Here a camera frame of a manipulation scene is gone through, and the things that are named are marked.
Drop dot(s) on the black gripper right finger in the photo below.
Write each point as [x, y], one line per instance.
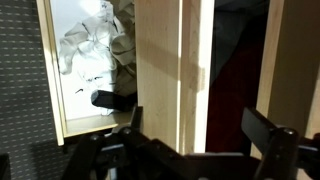
[283, 149]

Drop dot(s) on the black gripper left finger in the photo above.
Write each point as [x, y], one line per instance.
[126, 154]

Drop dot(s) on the black object in drawer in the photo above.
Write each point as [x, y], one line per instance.
[111, 100]

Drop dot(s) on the white crumpled clothes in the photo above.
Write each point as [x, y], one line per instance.
[97, 52]

